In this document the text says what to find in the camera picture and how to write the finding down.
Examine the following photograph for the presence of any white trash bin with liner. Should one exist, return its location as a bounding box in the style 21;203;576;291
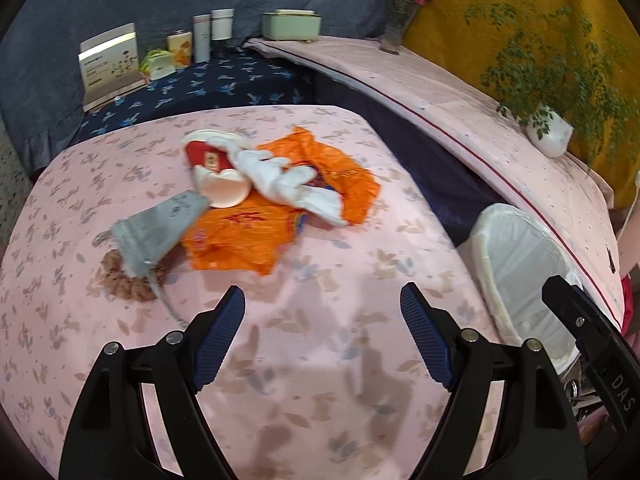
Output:
470;202;584;377

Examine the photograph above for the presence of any pink rabbit print tablecloth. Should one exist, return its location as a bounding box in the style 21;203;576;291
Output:
0;104;501;480

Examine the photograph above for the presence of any grey drawstring pouch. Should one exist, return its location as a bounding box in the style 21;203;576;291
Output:
92;190;212;320

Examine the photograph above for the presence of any yellow printed tin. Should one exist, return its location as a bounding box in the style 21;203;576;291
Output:
166;30;194;70

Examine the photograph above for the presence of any pinkish brown scrunchie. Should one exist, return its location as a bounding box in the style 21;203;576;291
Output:
99;249;172;304

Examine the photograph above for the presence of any white ceramic plant pot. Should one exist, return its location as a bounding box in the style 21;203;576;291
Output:
524;103;575;159

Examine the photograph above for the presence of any tall grey white bottle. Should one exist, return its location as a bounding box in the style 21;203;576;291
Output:
192;13;212;64

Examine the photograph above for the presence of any green tissue pack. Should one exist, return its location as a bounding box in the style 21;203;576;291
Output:
138;47;176;81

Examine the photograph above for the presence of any white folded card box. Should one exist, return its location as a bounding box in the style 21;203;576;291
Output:
78;22;151;113

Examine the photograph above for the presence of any green leafy plant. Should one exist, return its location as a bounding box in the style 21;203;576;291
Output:
464;2;637;162

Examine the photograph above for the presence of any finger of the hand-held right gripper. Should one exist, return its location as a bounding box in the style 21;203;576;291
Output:
542;275;613;361

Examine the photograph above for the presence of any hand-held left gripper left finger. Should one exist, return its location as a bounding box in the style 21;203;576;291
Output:
61;285;247;480

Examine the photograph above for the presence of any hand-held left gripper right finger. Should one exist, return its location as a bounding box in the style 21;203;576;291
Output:
399;281;588;480

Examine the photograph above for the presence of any navy floral cloth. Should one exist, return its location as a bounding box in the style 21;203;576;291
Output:
69;44;317;147

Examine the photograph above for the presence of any dark purple cloth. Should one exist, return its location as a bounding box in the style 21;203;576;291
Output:
312;77;507;249

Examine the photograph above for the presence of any orange printed packet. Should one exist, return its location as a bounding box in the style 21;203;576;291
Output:
179;204;307;277

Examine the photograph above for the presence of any white glove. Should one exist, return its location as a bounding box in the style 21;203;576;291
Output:
231;146;349;227

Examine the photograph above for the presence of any light green tissue box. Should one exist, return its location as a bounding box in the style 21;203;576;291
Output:
261;8;323;44

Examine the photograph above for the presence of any glass vase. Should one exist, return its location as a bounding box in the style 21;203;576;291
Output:
378;2;416;55

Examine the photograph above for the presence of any white round canister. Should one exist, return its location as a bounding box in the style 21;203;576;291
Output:
209;8;235;42

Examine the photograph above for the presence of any pale pink shelf cloth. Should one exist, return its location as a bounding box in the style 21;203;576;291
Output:
242;35;629;337

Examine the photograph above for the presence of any red and white paper cup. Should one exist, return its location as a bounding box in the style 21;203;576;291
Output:
181;128;252;209

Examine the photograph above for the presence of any orange plastic bag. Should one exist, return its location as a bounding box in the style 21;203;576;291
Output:
256;126;382;227

